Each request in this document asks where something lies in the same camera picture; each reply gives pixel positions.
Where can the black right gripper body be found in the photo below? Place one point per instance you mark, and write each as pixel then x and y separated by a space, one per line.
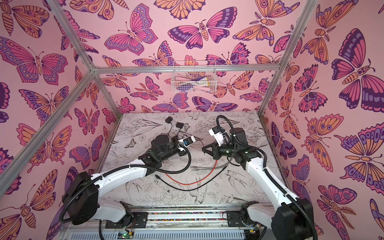
pixel 217 150

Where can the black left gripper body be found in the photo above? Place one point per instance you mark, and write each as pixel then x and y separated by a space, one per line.
pixel 171 150

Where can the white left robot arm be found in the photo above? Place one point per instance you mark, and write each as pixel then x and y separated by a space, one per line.
pixel 81 201

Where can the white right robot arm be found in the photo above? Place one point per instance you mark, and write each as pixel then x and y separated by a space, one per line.
pixel 291 218

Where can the black power adapter right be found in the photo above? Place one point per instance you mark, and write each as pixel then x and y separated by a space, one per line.
pixel 179 125

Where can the black power adapter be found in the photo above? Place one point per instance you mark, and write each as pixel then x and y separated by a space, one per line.
pixel 169 120
pixel 179 125

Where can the black power adapter left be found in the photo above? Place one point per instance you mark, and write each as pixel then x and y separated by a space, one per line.
pixel 169 120

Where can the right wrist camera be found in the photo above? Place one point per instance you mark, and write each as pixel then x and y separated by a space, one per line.
pixel 220 136

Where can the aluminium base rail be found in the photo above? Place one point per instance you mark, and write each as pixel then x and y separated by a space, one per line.
pixel 216 222

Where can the white wire basket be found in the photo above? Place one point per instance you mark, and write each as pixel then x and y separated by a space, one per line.
pixel 194 76

